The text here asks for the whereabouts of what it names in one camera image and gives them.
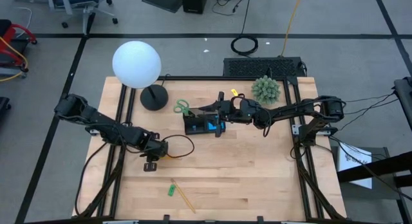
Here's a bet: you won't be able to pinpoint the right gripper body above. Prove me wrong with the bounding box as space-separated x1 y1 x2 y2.
218 91 241 124

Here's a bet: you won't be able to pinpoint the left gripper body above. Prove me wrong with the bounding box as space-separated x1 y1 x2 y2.
140 138 169 163

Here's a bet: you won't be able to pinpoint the black mesh desk organizer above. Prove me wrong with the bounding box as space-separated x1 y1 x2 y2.
182 107 227 136

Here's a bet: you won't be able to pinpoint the green handled scissors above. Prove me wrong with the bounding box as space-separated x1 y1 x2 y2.
173 98 194 118

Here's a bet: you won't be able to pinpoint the yellow pencil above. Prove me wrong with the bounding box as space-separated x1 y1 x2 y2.
170 178 196 214

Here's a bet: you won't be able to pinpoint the green plant in white pot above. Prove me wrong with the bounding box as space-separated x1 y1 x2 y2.
250 75 281 106

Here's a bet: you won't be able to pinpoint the black perforated computer case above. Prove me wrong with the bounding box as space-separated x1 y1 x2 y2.
223 56 307 78

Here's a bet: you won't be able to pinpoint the white globe table lamp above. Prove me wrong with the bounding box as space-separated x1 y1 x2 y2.
111 40 169 111

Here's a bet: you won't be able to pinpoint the black tower box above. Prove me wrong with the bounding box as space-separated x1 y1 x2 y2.
180 0 209 15

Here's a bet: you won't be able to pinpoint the dark floor mat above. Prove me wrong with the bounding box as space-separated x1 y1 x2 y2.
141 0 183 14

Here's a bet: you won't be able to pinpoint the white printed paper sheet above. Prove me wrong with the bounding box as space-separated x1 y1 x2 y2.
337 142 373 189

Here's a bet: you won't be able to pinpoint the black floor equipment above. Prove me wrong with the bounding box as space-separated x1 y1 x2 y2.
0 97 12 122

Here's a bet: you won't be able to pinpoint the black metal stand beam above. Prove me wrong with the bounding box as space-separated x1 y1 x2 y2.
336 151 412 188

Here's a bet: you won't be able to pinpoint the red and black cart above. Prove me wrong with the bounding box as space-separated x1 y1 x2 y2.
0 19 38 83

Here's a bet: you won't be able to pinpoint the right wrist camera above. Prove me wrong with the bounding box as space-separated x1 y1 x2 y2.
214 120 227 138

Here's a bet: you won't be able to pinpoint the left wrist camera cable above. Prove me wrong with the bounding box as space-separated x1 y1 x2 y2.
162 135 196 160

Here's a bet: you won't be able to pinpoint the black coiled cable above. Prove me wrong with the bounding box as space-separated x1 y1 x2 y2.
230 0 259 57

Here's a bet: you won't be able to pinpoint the yellow hanging cable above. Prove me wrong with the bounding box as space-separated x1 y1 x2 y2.
281 0 304 57

